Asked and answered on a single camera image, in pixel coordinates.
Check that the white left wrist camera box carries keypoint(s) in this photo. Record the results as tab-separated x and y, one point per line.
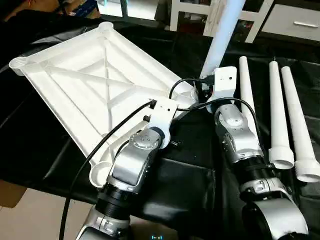
162	115

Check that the blue box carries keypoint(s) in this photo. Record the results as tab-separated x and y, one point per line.
82	7

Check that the flat brown cardboard sheet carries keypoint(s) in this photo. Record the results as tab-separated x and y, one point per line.
10	194

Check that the white drawer unit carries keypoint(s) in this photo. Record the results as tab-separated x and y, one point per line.
295	20

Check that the white plastic table leg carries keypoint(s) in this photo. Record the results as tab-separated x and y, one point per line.
247	90
279	120
300	130
222	35

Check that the white plastic table top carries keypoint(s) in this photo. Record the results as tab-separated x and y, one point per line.
85	85

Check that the black mat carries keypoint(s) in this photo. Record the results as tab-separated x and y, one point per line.
40	150

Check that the white glass door cabinet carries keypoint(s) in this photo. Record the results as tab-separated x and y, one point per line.
200	15

